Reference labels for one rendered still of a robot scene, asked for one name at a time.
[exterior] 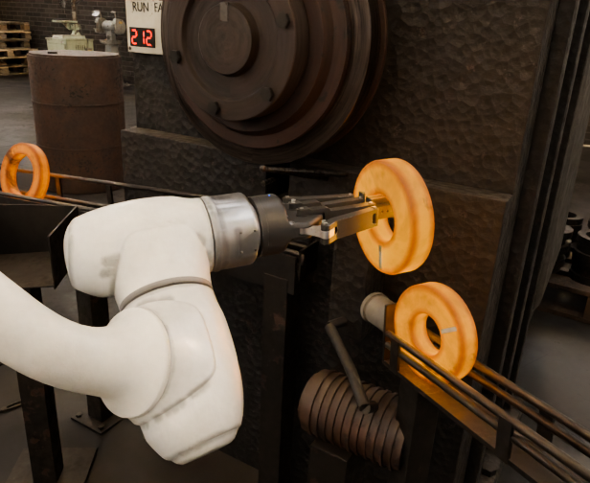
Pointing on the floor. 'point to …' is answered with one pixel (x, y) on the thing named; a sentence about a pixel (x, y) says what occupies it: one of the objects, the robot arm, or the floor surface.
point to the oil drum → (79, 115)
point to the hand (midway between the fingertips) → (390, 204)
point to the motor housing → (348, 428)
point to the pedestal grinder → (109, 31)
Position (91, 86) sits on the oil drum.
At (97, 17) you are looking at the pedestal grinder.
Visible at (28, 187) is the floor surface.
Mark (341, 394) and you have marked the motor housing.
